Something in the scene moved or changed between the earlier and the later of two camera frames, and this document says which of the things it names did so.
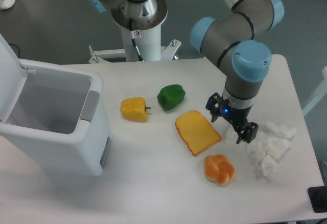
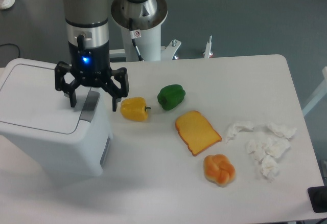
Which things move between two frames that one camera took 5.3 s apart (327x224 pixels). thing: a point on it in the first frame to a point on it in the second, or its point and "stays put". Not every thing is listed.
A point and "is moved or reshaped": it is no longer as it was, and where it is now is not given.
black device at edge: (318, 196) stays put
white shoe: (7, 2) stays put
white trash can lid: (13, 75) is moved or reshaped
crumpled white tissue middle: (272, 147) stays put
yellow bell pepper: (134, 109) stays put
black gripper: (248, 133) to (89, 67)
